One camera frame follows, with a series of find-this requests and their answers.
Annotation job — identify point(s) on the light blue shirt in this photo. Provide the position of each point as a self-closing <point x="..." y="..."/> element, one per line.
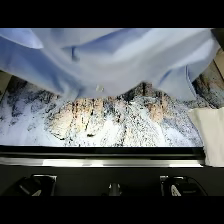
<point x="113" y="63"/>

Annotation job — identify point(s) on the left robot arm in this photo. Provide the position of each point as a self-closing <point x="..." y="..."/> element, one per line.
<point x="31" y="187"/>

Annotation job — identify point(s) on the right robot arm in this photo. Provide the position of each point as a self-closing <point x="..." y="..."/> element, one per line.
<point x="180" y="188"/>

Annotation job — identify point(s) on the white garment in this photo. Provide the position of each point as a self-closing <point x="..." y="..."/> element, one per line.
<point x="210" y="136"/>

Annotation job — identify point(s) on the silver frame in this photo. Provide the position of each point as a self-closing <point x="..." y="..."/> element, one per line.
<point x="100" y="162"/>

